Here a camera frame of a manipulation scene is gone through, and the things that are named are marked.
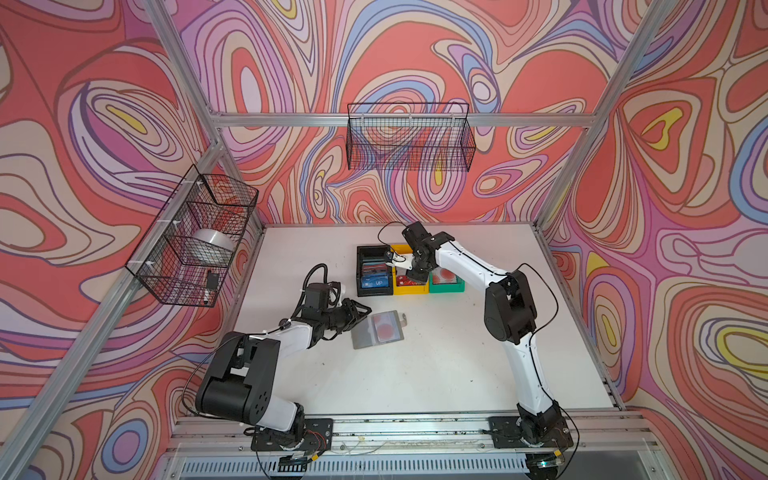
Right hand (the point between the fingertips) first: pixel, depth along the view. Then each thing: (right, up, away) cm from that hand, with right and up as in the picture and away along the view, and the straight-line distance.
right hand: (419, 272), depth 100 cm
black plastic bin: (-16, -1, +4) cm, 16 cm away
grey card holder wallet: (-18, -19, -9) cm, 27 cm away
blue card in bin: (-15, -3, +2) cm, 16 cm away
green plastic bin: (+8, -5, -2) cm, 10 cm away
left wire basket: (-58, +8, -29) cm, 65 cm away
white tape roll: (-54, +11, -26) cm, 61 cm away
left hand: (-15, -11, -12) cm, 22 cm away
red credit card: (-5, -3, 0) cm, 6 cm away
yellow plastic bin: (+1, -5, -3) cm, 6 cm away
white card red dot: (-11, -17, -8) cm, 21 cm away
